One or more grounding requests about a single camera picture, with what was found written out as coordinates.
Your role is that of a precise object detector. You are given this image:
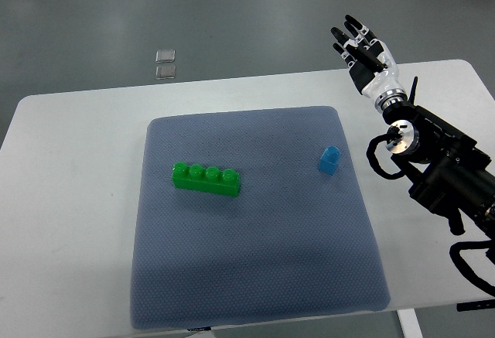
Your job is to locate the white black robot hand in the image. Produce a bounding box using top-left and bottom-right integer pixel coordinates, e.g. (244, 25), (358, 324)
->
(331, 15), (408, 113)

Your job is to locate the blue toy block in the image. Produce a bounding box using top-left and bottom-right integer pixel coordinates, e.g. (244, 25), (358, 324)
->
(318, 145), (341, 176)

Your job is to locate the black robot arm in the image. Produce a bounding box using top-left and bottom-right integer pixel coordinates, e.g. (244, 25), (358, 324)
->
(366, 88), (494, 295)

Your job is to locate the green toy block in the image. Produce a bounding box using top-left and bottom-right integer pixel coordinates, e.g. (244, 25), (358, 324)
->
(172, 162), (241, 197)

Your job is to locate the blue-grey mat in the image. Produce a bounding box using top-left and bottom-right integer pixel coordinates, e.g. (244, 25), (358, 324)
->
(131, 106), (390, 329)

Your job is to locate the upper floor metal plate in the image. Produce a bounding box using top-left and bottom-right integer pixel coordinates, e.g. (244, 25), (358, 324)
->
(155, 50), (176, 63)

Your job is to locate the white table leg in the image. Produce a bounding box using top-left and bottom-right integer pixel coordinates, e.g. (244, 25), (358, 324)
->
(397, 309), (423, 338)

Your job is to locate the black table control panel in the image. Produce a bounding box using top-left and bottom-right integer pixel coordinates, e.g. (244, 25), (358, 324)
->
(456, 299), (495, 312)

